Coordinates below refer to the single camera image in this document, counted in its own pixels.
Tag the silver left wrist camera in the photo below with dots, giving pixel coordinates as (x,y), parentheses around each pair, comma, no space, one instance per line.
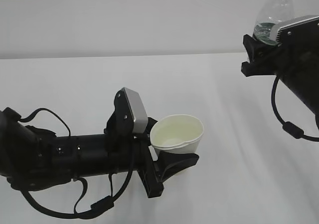
(140,117)

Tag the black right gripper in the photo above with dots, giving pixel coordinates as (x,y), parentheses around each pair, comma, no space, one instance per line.
(268,58)

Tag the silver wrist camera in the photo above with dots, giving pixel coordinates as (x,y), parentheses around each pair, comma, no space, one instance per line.
(297,30)
(140,117)

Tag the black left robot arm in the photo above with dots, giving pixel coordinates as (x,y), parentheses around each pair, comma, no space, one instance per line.
(43,160)

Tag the clear water bottle green label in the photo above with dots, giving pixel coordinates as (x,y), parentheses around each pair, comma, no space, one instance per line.
(272,13)

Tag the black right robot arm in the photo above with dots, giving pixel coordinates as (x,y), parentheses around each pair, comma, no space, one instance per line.
(304,81)

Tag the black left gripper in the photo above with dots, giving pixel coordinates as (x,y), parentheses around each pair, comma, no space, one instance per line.
(130,152)

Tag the white paper cup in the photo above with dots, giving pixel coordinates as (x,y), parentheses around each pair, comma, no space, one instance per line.
(177,134)

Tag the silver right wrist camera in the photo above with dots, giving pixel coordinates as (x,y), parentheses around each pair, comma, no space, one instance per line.
(297,30)

